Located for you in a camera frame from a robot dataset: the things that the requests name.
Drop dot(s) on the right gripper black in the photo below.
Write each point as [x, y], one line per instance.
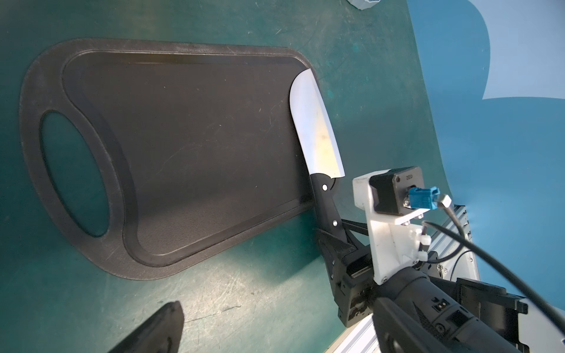
[350, 271]

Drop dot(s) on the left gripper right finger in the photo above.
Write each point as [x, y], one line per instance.
[398, 332]

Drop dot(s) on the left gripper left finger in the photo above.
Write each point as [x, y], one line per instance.
[161, 332]

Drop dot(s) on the black cutting board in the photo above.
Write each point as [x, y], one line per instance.
[194, 143]

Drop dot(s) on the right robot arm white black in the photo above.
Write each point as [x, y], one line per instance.
[414, 312]

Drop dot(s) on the lavender plant in white pot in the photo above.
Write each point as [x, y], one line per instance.
[363, 4]

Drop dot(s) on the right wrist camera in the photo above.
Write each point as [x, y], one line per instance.
[391, 199]

